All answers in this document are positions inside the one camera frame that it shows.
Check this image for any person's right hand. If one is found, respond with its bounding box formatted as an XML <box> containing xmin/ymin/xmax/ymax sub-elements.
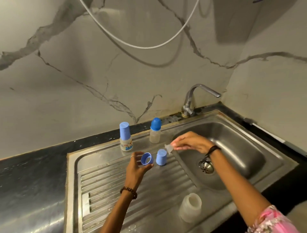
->
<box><xmin>171</xmin><ymin>131</ymin><xmax>215</xmax><ymax>154</ymax></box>

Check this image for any person's left hand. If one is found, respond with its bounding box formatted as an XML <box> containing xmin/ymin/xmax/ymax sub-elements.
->
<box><xmin>125</xmin><ymin>151</ymin><xmax>154</xmax><ymax>193</ymax></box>

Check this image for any blue bottle collar ring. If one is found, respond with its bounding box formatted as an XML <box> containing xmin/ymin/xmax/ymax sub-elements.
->
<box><xmin>140</xmin><ymin>152</ymin><xmax>154</xmax><ymax>166</ymax></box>

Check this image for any person's right forearm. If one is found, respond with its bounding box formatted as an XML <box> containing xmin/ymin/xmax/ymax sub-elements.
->
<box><xmin>208</xmin><ymin>148</ymin><xmax>272</xmax><ymax>227</ymax></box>

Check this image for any person's left forearm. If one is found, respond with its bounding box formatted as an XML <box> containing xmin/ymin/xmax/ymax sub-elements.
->
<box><xmin>99</xmin><ymin>190</ymin><xmax>137</xmax><ymax>233</ymax></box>

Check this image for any blue plastic bottle cap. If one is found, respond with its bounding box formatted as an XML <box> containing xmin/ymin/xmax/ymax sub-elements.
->
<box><xmin>156</xmin><ymin>149</ymin><xmax>168</xmax><ymax>166</ymax></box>

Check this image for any clear baby bottle, rounded cap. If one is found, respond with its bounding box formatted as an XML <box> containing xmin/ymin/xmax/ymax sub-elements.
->
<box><xmin>149</xmin><ymin>117</ymin><xmax>162</xmax><ymax>144</ymax></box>

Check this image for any black thread wristband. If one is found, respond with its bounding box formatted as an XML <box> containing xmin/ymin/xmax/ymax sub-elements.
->
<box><xmin>203</xmin><ymin>145</ymin><xmax>221</xmax><ymax>162</ymax></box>

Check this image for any stainless steel sink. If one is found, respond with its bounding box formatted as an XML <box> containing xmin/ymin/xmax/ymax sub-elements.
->
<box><xmin>65</xmin><ymin>109</ymin><xmax>299</xmax><ymax>233</ymax></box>

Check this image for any metal sink drain strainer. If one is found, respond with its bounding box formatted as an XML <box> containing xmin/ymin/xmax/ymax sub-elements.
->
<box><xmin>198</xmin><ymin>159</ymin><xmax>215</xmax><ymax>175</ymax></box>

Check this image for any printed baby bottle, blue cap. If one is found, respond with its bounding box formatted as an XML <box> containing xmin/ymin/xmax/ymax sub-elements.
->
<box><xmin>119</xmin><ymin>122</ymin><xmax>133</xmax><ymax>152</ymax></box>

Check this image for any chrome sink faucet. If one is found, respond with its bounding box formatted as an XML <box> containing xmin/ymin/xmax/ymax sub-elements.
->
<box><xmin>181</xmin><ymin>84</ymin><xmax>222</xmax><ymax>118</ymax></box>

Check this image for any open clear baby bottle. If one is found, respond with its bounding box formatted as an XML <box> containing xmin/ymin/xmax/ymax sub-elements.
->
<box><xmin>179</xmin><ymin>193</ymin><xmax>202</xmax><ymax>223</ymax></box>

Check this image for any pink floral sleeve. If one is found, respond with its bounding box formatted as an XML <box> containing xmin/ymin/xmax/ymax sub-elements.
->
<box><xmin>247</xmin><ymin>205</ymin><xmax>301</xmax><ymax>233</ymax></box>

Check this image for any brown beaded bracelet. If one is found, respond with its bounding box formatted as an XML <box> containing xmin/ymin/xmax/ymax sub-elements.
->
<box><xmin>120</xmin><ymin>186</ymin><xmax>138</xmax><ymax>200</ymax></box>

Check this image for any white cable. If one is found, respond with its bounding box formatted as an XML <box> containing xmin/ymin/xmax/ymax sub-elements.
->
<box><xmin>79</xmin><ymin>0</ymin><xmax>201</xmax><ymax>50</ymax></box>

